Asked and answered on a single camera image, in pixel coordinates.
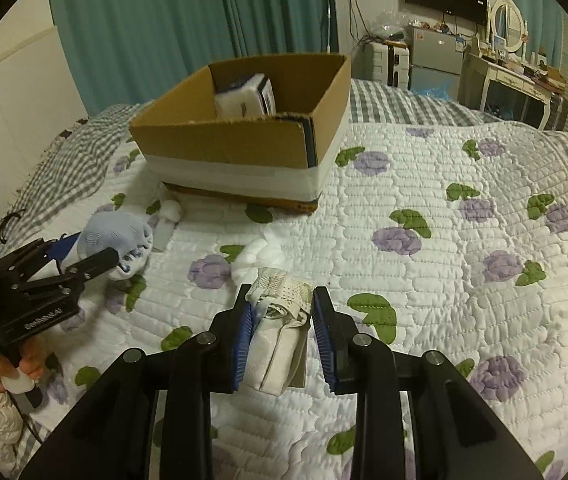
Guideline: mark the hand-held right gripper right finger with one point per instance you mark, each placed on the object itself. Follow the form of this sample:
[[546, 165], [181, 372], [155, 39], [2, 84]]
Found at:
[[324, 342]]

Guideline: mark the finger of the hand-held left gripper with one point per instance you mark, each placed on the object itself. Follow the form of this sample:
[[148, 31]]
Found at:
[[93, 262], [66, 247]]

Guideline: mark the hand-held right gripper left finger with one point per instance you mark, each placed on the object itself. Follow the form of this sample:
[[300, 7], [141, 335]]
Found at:
[[244, 345]]

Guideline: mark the blue and white sock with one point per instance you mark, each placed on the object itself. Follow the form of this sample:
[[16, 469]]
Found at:
[[113, 232]]

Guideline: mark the cardboard box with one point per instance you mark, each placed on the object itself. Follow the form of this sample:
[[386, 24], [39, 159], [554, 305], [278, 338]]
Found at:
[[223, 145]]

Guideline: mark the person's left hand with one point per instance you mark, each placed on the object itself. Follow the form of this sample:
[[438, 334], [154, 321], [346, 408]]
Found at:
[[31, 365]]

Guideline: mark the small white cloth piece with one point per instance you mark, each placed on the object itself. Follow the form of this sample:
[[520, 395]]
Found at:
[[162, 235]]

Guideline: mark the white fluffy sock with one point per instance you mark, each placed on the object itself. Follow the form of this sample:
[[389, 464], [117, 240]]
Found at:
[[256, 255]]

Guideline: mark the small white cotton wad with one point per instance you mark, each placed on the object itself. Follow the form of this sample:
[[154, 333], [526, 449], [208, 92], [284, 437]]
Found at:
[[172, 209]]

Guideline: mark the white floral quilt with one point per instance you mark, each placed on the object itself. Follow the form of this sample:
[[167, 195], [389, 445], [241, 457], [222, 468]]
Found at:
[[439, 285]]

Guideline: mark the white and blue tissue pack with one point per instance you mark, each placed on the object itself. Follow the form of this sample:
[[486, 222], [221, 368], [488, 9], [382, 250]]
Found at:
[[244, 95]]

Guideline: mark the blue plastic bag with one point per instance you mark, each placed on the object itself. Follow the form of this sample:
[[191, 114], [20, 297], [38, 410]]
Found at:
[[434, 94]]

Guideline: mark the white drawer unit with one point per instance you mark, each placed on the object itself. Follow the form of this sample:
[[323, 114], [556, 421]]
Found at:
[[386, 62]]

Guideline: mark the grey small fridge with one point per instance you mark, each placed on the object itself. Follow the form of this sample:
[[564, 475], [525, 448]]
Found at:
[[436, 57]]

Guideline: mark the white dressing table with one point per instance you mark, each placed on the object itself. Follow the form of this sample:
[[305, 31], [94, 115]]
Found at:
[[509, 77]]

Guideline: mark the clear plastic bag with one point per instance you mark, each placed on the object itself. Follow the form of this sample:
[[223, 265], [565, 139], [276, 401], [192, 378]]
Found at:
[[386, 25]]

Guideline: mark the dark suitcase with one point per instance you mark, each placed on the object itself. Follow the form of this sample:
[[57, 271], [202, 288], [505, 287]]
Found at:
[[558, 110]]

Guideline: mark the white oval mirror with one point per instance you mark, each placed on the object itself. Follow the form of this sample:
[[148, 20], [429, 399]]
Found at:
[[508, 25]]

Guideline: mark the teal window curtain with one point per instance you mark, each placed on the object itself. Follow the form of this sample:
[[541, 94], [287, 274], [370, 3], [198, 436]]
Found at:
[[539, 0]]

